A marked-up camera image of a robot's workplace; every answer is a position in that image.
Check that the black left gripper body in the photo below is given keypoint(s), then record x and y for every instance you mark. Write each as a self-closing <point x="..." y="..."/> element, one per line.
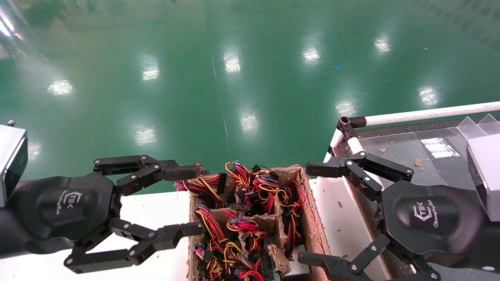
<point x="58" y="210"/>

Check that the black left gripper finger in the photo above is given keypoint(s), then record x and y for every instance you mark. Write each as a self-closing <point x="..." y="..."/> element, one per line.
<point x="168" y="236"/>
<point x="175" y="171"/>

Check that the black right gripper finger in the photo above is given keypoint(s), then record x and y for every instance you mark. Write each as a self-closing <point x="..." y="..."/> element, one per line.
<point x="336" y="267"/>
<point x="353" y="166"/>

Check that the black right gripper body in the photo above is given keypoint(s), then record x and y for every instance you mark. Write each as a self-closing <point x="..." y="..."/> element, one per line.
<point x="425" y="218"/>

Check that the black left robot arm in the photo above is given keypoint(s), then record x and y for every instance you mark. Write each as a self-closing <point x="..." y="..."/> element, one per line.
<point x="9" y="238"/>

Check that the short white pipe leg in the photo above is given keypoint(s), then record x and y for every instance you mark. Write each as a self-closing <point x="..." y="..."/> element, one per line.
<point x="336" y="142"/>

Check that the black pipe connector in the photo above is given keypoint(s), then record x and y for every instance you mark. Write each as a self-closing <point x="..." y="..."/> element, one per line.
<point x="345" y="127"/>

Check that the brown cardboard divider box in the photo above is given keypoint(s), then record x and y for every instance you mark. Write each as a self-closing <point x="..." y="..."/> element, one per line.
<point x="312" y="218"/>

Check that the brown cardboard crumb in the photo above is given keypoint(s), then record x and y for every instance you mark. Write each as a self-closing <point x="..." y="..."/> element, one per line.
<point x="418" y="162"/>

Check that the black ribbed power unit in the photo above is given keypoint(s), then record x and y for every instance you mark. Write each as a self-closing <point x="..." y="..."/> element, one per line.
<point x="268" y="269"/>

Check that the clear plastic piece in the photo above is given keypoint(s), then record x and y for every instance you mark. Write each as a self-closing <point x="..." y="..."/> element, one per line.
<point x="491" y="123"/>
<point x="470" y="128"/>

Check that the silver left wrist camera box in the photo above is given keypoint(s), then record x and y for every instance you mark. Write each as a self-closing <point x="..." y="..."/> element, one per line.
<point x="11" y="164"/>

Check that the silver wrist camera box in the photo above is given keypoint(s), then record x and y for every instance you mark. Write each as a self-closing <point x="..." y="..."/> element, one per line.
<point x="11" y="164"/>
<point x="486" y="175"/>

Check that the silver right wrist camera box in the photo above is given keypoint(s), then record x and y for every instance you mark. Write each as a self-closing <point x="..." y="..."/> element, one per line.
<point x="486" y="175"/>

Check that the long white pipe rail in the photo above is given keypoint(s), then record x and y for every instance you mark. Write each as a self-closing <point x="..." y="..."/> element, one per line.
<point x="429" y="113"/>

